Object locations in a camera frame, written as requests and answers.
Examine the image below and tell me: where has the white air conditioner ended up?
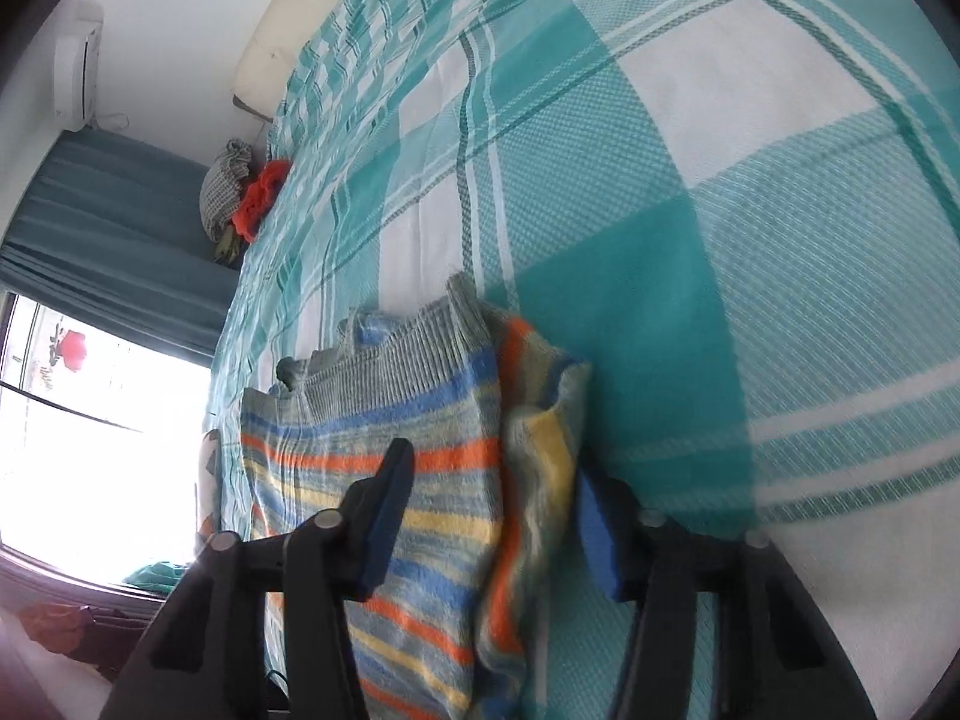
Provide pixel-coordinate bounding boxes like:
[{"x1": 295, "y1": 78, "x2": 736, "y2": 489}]
[{"x1": 52, "y1": 4, "x2": 106, "y2": 125}]

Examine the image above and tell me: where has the teal curtain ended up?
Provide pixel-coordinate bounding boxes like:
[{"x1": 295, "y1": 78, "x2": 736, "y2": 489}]
[{"x1": 0, "y1": 127, "x2": 242, "y2": 359}]

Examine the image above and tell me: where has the striped knit sweater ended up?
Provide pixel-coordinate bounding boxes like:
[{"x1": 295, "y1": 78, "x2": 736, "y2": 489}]
[{"x1": 240, "y1": 274, "x2": 593, "y2": 720}]

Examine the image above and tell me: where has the cream pillow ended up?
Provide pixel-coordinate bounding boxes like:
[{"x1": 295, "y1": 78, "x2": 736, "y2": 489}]
[{"x1": 231, "y1": 0, "x2": 421, "y2": 121}]

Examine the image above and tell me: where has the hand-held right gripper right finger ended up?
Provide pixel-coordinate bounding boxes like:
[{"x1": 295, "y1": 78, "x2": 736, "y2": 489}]
[{"x1": 576, "y1": 465, "x2": 878, "y2": 720}]

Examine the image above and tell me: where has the grey checked cloth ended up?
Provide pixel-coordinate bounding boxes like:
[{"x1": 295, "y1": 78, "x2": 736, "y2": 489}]
[{"x1": 199, "y1": 139, "x2": 254, "y2": 241}]

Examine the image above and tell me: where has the red window ornament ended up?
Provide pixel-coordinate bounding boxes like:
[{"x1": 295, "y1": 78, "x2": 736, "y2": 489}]
[{"x1": 52, "y1": 328, "x2": 89, "y2": 374}]

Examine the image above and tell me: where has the red cloth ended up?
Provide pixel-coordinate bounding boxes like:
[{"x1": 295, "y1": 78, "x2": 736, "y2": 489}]
[{"x1": 231, "y1": 160, "x2": 292, "y2": 245}]

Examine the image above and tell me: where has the beige patterned pillow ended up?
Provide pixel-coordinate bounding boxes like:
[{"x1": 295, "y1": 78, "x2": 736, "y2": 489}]
[{"x1": 195, "y1": 427, "x2": 223, "y2": 545}]

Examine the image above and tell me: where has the window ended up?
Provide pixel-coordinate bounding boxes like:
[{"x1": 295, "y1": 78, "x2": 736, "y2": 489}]
[{"x1": 0, "y1": 291, "x2": 218, "y2": 590}]

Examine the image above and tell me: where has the teal plaid blanket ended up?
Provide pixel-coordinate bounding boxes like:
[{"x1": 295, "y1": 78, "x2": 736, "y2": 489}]
[{"x1": 202, "y1": 0, "x2": 960, "y2": 720}]

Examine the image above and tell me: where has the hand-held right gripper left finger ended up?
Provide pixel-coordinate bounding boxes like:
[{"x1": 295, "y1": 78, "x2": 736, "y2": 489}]
[{"x1": 97, "y1": 439, "x2": 416, "y2": 720}]

